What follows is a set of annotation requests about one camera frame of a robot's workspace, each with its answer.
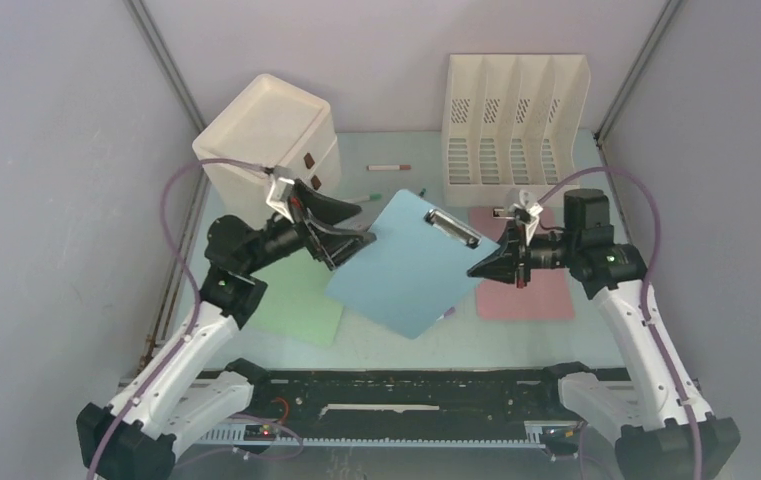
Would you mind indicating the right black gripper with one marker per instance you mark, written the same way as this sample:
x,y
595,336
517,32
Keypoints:
x,y
508,258

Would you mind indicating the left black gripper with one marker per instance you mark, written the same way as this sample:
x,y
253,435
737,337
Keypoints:
x,y
332,247

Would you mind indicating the pink clipboard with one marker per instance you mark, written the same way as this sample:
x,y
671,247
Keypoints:
x,y
546,298

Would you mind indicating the blue clipboard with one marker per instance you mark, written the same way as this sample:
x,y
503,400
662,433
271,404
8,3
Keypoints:
x,y
415,270

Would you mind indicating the green clipboard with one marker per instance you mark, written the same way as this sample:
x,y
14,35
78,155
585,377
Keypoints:
x,y
295,304

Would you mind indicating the cream three-drawer cabinet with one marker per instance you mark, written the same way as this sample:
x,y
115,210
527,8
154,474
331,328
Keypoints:
x,y
274,124

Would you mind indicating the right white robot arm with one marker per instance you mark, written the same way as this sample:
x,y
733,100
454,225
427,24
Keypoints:
x,y
671,432

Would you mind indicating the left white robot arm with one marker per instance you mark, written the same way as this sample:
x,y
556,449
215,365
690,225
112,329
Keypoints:
x,y
143,431

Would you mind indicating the white marker brown cap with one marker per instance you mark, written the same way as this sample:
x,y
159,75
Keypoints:
x,y
388,167

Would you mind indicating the white marker purple cap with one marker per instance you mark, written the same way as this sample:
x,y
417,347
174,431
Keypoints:
x,y
448,313

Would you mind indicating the cream file organizer rack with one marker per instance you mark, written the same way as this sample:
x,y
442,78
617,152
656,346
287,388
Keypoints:
x,y
510,121

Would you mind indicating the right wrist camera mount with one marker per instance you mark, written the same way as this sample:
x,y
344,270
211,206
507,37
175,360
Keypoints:
x,y
519,206

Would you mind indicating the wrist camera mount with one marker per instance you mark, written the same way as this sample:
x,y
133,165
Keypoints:
x,y
280,188
519,206

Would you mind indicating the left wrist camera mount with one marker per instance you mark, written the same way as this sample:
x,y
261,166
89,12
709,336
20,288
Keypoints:
x,y
280,188

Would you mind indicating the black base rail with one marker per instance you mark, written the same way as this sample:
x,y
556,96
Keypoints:
x,y
504,408

